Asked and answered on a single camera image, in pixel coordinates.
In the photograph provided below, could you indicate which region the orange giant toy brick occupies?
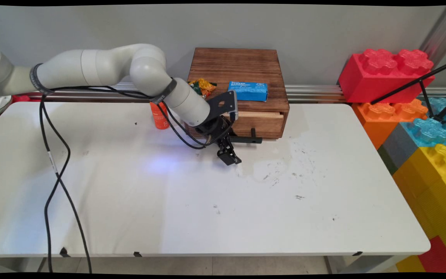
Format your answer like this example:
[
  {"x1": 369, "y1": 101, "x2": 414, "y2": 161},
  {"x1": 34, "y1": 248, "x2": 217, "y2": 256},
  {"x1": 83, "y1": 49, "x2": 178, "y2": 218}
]
[{"x1": 352, "y1": 99, "x2": 428, "y2": 150}]

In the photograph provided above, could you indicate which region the green orange snack packet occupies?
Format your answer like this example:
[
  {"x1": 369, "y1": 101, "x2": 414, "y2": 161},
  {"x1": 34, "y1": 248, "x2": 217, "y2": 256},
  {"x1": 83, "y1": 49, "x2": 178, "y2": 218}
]
[{"x1": 188, "y1": 78, "x2": 217, "y2": 100}]

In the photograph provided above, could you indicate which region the red giant toy brick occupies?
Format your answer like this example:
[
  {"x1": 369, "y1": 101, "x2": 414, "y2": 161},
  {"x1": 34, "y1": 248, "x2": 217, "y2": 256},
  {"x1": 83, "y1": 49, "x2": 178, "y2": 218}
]
[{"x1": 338, "y1": 49, "x2": 435, "y2": 105}]

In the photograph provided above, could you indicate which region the small red toy brick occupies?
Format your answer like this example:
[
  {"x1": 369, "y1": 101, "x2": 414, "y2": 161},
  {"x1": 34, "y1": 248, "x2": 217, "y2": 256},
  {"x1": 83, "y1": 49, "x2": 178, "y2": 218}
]
[{"x1": 418, "y1": 236, "x2": 446, "y2": 274}]

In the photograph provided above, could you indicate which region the orange plastic bottle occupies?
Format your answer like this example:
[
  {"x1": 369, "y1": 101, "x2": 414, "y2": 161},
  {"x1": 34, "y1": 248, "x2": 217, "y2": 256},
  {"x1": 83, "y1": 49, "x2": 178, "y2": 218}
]
[{"x1": 150, "y1": 102, "x2": 170, "y2": 130}]

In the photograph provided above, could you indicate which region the black tripod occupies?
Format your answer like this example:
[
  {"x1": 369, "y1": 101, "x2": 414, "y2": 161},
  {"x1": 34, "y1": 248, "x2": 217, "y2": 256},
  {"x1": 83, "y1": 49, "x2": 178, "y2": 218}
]
[{"x1": 370, "y1": 58, "x2": 446, "y2": 125}]

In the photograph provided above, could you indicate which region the grey giant toy brick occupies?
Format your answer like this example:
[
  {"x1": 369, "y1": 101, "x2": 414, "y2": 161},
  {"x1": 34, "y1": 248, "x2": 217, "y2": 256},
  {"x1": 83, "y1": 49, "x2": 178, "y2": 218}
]
[{"x1": 378, "y1": 123, "x2": 419, "y2": 175}]

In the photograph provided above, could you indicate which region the aluminium corner post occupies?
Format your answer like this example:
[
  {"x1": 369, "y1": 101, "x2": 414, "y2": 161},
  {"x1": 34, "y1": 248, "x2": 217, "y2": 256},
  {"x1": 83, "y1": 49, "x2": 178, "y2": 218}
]
[{"x1": 419, "y1": 5, "x2": 446, "y2": 59}]

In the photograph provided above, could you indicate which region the brown wooden drawer cabinet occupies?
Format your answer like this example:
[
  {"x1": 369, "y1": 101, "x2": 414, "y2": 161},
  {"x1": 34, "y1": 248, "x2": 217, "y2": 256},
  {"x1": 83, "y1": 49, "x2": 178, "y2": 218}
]
[{"x1": 184, "y1": 48, "x2": 290, "y2": 139}]

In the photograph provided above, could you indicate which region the wooden drawer with black handle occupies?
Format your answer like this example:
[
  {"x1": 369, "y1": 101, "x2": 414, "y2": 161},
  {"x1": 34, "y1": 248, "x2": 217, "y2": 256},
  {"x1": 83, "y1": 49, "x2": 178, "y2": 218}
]
[{"x1": 223, "y1": 111, "x2": 285, "y2": 145}]

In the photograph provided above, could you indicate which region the blue giant toy brick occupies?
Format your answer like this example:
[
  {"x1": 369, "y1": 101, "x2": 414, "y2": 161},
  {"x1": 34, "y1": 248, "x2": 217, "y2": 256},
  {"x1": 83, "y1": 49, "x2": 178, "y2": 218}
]
[{"x1": 406, "y1": 97, "x2": 446, "y2": 148}]

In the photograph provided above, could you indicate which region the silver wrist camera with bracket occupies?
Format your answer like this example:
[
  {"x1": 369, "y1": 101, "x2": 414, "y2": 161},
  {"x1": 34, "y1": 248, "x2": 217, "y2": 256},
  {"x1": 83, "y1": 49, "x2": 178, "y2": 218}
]
[{"x1": 207, "y1": 90, "x2": 240, "y2": 121}]

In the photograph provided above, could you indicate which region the black cable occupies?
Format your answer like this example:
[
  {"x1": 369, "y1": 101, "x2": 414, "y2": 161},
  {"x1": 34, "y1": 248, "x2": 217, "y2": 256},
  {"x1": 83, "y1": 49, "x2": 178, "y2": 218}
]
[
  {"x1": 38, "y1": 87, "x2": 208, "y2": 274},
  {"x1": 38, "y1": 85, "x2": 231, "y2": 274}
]

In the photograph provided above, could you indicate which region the blue tissue pack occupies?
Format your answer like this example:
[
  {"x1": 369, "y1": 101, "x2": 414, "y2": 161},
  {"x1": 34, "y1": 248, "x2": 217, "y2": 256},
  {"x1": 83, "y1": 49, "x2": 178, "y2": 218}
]
[{"x1": 227, "y1": 81, "x2": 269, "y2": 102}]

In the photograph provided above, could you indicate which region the yellow giant toy brick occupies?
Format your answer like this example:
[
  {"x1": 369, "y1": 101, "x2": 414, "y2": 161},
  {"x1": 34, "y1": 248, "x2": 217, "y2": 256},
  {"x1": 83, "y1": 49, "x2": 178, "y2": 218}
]
[{"x1": 392, "y1": 144, "x2": 446, "y2": 273}]

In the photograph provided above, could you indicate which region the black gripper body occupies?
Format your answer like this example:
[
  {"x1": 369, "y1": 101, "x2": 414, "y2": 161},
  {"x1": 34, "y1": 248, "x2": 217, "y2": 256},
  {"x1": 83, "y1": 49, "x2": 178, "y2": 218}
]
[{"x1": 197, "y1": 115, "x2": 235, "y2": 156}]

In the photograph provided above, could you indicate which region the black cable strap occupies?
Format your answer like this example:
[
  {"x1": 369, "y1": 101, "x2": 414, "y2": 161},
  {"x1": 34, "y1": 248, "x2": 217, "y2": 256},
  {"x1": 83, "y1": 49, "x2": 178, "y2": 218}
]
[
  {"x1": 29, "y1": 63, "x2": 54, "y2": 96},
  {"x1": 149, "y1": 77, "x2": 178, "y2": 104}
]

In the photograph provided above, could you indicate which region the aluminium wall rail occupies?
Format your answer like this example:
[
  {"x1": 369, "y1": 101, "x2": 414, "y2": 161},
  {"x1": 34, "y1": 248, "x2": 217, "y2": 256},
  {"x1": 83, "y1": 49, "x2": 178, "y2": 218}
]
[{"x1": 18, "y1": 81, "x2": 446, "y2": 104}]

